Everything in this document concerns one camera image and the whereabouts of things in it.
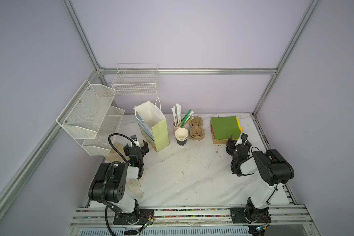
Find stacked paper coffee cup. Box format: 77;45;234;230
176;135;188;147

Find yellow napkin stack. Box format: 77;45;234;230
234;117;243;140

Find black white paper coffee cup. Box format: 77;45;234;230
175;127;189;140

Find aluminium frame rail base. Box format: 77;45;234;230
66;205;320;236

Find cardboard napkin box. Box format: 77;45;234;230
210;118;244;145

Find white mesh two-tier shelf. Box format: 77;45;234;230
56;80;124;156

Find green napkin stack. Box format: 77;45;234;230
210;115;242;141

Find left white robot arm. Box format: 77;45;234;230
88;133;154;225

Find brown pulp cup carriers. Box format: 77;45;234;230
189;117;205;141

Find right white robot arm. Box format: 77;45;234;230
226;133;295;224

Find white wire basket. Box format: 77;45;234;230
112;64;159;95

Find green paper gift bag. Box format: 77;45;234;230
134;97;170;152

